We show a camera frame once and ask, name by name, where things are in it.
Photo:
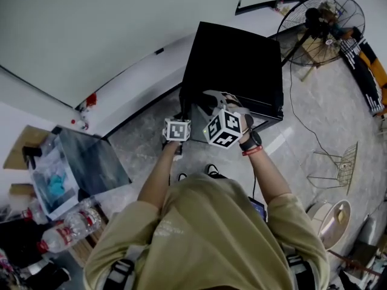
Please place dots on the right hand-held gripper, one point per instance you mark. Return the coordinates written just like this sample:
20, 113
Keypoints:
223, 128

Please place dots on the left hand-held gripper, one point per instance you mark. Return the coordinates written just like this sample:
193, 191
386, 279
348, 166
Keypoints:
177, 130

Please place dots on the black mini fridge cabinet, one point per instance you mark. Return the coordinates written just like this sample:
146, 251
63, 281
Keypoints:
232, 59

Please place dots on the person's right forearm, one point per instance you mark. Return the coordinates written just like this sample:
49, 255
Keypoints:
269, 177

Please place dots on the person's left forearm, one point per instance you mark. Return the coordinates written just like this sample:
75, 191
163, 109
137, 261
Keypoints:
157, 177

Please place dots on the person's right hand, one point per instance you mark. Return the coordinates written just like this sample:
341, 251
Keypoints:
248, 124

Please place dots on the black white shoe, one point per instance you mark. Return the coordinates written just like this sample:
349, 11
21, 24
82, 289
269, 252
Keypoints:
181, 177
212, 169

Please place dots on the black wristwatch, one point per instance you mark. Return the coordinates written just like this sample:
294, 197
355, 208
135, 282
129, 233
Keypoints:
251, 140

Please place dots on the black trousers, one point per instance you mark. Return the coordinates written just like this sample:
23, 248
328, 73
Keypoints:
218, 175

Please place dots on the red wristband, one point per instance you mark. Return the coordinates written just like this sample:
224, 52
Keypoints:
252, 151

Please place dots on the clear plastic storage bin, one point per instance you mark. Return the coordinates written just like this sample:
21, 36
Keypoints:
96, 162

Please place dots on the small red object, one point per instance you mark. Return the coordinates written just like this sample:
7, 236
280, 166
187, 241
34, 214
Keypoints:
91, 100

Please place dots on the small red-capped bottle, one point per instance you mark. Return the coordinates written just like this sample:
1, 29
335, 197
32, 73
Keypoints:
80, 124

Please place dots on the round wooden table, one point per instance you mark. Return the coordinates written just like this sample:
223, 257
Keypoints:
317, 50

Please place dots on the black waist device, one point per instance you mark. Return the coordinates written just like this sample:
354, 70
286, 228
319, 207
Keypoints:
257, 208

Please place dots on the beige t-shirt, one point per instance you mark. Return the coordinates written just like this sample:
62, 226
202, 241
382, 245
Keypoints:
208, 240

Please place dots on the black standing fan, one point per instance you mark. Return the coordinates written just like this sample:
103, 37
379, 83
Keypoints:
314, 17

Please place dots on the large clear water bottle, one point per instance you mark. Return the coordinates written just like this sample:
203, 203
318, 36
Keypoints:
34, 211
83, 220
56, 239

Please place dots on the teal cloth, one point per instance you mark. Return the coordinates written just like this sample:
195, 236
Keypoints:
57, 185

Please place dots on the black striped sofa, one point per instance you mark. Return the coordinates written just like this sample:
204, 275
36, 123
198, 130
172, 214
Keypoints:
359, 68

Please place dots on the wooden platform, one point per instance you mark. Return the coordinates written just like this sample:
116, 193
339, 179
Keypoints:
87, 243

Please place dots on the black faucet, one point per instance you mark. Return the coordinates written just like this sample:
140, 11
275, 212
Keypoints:
31, 155

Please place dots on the cardboard sheet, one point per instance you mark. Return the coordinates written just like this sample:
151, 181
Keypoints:
21, 150

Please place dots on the orange cushion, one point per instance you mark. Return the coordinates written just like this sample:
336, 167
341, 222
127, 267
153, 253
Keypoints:
375, 65
385, 95

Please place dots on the small cardboard box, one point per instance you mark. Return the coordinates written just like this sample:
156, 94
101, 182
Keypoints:
21, 190

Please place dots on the white round drum table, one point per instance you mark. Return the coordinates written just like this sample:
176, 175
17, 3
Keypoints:
335, 225

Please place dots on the red metal stand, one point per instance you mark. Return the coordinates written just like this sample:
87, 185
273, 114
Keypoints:
356, 263

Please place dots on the small black wall fitting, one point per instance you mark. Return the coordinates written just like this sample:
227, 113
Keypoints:
159, 52

